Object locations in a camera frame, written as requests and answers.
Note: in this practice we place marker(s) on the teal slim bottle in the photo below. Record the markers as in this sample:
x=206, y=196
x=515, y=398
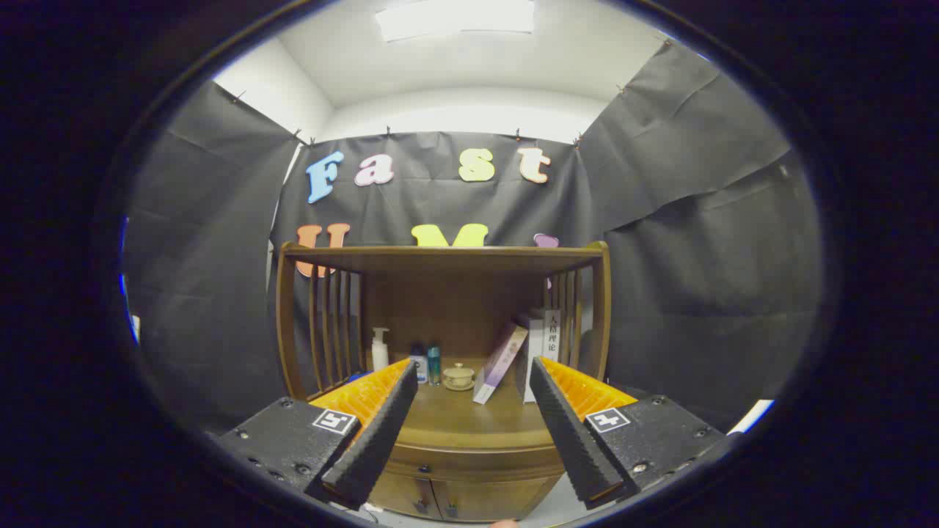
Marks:
x=434, y=363

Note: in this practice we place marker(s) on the beige lidded teacup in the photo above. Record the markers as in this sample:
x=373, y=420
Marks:
x=459, y=377

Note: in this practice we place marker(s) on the white blue-capped lotion bottle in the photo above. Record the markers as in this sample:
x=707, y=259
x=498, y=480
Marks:
x=419, y=367

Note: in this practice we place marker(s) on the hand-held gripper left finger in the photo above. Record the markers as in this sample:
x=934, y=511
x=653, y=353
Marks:
x=378, y=440

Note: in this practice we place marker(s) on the ceiling light panel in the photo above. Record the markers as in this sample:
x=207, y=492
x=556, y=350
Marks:
x=455, y=18

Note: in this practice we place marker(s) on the wooden cabinet door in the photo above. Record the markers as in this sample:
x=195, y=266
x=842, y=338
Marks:
x=403, y=495
x=491, y=500

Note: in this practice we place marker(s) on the wooden cabinet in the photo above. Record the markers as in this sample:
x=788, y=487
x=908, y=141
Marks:
x=455, y=308

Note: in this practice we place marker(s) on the purple white leaning book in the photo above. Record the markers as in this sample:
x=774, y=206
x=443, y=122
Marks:
x=499, y=363

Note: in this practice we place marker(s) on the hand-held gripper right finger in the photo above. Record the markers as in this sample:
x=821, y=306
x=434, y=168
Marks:
x=576, y=440

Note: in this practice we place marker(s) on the wooden countertop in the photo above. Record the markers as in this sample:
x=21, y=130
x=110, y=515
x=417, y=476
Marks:
x=469, y=418

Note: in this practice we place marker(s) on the patterned cover book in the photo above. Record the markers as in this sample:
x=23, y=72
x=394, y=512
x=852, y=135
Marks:
x=530, y=359

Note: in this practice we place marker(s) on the wooden drawer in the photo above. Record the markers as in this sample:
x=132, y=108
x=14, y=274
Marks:
x=477, y=462

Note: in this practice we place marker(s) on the white pump bottle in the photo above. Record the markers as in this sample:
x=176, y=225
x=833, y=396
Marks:
x=380, y=356

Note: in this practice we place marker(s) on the white device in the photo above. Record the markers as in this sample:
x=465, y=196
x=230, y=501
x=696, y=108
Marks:
x=750, y=416

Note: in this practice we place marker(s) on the white book black lettering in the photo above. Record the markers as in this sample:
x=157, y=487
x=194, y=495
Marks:
x=551, y=334

